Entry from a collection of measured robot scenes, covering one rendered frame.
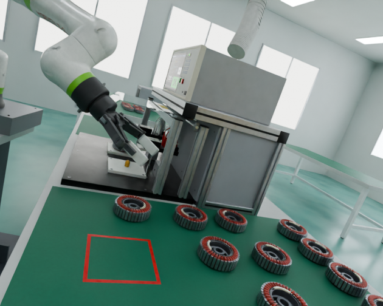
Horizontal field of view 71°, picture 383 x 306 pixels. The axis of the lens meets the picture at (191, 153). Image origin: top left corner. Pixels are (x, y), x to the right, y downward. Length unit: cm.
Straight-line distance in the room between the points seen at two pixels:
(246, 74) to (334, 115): 729
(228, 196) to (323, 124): 715
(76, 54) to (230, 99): 57
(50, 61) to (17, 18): 519
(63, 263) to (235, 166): 67
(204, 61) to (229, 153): 35
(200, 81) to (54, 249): 71
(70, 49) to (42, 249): 50
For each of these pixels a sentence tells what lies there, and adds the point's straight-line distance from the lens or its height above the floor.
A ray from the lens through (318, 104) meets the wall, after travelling 786.
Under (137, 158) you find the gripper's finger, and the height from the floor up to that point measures 95.
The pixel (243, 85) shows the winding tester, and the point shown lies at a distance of 109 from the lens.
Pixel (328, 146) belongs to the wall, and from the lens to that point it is 850.
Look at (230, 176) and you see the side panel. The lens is 105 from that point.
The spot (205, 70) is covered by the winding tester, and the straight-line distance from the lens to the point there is 102.
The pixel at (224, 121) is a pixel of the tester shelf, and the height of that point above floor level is 109.
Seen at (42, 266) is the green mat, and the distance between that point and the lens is 64.
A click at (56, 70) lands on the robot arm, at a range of 82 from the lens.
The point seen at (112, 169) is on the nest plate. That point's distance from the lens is 108.
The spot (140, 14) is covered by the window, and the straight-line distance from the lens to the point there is 590.
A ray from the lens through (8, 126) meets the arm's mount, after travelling 136.
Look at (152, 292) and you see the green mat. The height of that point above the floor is 75.
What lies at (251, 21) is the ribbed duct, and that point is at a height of 184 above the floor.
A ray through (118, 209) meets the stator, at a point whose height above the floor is 78.
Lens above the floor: 116
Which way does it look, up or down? 13 degrees down
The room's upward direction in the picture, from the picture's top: 18 degrees clockwise
